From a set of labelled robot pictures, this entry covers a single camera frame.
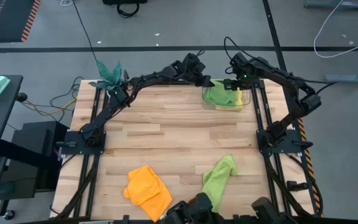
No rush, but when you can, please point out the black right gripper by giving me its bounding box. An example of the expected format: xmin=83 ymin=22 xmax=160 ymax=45
xmin=224 ymin=52 xmax=257 ymax=91

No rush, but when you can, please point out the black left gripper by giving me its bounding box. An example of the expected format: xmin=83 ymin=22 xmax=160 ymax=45
xmin=178 ymin=52 xmax=216 ymax=88

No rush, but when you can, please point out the dark green microfiber towel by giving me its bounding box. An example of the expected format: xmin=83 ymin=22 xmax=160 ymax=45
xmin=203 ymin=80 xmax=244 ymax=106

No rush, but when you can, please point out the yellow microfiber towel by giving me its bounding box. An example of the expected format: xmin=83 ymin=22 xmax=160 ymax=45
xmin=215 ymin=90 xmax=244 ymax=111

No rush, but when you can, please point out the clear plastic bin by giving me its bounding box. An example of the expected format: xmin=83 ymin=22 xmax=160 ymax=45
xmin=201 ymin=73 xmax=252 ymax=111

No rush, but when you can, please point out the orange microfiber towel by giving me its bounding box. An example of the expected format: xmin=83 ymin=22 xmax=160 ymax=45
xmin=122 ymin=164 xmax=174 ymax=223

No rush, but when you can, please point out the lime green microfiber towel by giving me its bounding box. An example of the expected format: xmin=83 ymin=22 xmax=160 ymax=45
xmin=201 ymin=154 xmax=239 ymax=213

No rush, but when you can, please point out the green plant in white pot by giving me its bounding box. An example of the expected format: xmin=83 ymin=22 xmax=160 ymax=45
xmin=88 ymin=60 xmax=124 ymax=98

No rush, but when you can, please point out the orange black hazard strip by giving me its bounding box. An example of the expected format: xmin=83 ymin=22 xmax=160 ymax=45
xmin=296 ymin=118 xmax=323 ymax=216

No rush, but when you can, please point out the black floor box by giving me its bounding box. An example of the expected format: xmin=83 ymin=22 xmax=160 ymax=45
xmin=101 ymin=0 xmax=149 ymax=6

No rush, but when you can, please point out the grey metal floor bar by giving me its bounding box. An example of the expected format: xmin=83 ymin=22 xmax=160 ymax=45
xmin=303 ymin=0 xmax=358 ymax=10
xmin=324 ymin=60 xmax=358 ymax=85

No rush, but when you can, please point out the black computer cabinet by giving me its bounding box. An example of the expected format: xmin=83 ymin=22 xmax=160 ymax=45
xmin=0 ymin=120 xmax=71 ymax=200

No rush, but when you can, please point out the black mat with orange stripes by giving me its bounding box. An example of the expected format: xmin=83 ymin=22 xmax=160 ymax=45
xmin=0 ymin=0 xmax=42 ymax=44

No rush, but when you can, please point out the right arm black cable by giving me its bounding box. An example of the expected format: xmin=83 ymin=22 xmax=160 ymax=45
xmin=223 ymin=36 xmax=249 ymax=75

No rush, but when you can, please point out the black table frame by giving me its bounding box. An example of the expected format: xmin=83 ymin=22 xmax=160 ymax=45
xmin=50 ymin=76 xmax=323 ymax=224

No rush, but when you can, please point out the black coiled cable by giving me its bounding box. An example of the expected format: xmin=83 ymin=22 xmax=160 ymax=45
xmin=116 ymin=2 xmax=140 ymax=19

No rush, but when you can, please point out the white floor cable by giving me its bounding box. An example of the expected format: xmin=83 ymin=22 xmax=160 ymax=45
xmin=313 ymin=0 xmax=358 ymax=59

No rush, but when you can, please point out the black floor cable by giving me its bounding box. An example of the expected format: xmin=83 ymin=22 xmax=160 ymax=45
xmin=48 ymin=76 xmax=85 ymax=123

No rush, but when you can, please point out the black hanging cable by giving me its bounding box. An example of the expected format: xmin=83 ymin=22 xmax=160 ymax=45
xmin=71 ymin=0 xmax=99 ymax=63

